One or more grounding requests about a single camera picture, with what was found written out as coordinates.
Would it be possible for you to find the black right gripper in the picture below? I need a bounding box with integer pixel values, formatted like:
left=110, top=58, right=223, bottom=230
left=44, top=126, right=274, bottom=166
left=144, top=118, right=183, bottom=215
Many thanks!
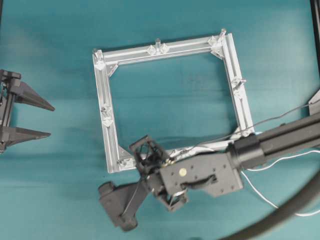
left=129, top=135, right=244, bottom=211

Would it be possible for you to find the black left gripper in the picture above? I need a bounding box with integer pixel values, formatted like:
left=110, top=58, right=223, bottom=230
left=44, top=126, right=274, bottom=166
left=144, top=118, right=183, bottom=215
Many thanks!
left=0, top=69, right=55, bottom=154

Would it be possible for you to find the white cable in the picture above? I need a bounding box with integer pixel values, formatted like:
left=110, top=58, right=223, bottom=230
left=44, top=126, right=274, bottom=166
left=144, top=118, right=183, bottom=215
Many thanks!
left=172, top=134, right=320, bottom=218

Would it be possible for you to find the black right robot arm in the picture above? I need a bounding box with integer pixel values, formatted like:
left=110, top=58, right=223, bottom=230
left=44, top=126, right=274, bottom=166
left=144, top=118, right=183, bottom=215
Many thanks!
left=130, top=115, right=320, bottom=211

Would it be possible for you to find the aluminium pin right middle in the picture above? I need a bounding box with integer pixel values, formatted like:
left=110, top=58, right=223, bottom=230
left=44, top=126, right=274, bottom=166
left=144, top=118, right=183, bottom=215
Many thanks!
left=233, top=78, right=247, bottom=87

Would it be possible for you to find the aluminium pin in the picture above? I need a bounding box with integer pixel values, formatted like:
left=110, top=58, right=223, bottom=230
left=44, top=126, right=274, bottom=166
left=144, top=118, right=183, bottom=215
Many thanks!
left=155, top=38, right=161, bottom=54
left=233, top=78, right=247, bottom=87

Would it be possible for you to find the aluminium pin top middle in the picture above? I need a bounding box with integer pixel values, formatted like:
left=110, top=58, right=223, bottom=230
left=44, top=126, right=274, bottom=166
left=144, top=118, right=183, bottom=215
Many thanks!
left=155, top=38, right=161, bottom=54

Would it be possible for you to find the aluminium pin top-right corner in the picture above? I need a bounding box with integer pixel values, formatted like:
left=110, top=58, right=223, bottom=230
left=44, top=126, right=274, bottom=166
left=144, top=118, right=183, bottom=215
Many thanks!
left=217, top=28, right=227, bottom=43

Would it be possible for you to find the square aluminium extrusion frame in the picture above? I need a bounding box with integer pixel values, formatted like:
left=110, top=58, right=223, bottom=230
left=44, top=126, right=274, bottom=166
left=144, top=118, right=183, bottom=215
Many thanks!
left=92, top=32, right=255, bottom=174

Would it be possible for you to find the thick black hose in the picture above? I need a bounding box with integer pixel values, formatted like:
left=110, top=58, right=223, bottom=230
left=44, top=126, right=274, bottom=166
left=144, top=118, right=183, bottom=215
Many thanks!
left=224, top=172, right=320, bottom=240

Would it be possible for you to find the thin black wire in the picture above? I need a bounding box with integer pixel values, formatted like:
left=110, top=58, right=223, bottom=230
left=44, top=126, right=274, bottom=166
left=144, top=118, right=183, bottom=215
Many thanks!
left=184, top=103, right=313, bottom=153

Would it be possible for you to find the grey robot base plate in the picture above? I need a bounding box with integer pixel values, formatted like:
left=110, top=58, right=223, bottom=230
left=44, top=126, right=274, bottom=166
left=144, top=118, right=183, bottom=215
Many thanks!
left=308, top=89, right=320, bottom=116

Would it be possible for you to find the black frame post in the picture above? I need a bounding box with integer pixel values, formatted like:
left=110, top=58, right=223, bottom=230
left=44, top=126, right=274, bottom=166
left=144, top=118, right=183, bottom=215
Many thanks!
left=310, top=0, right=320, bottom=55

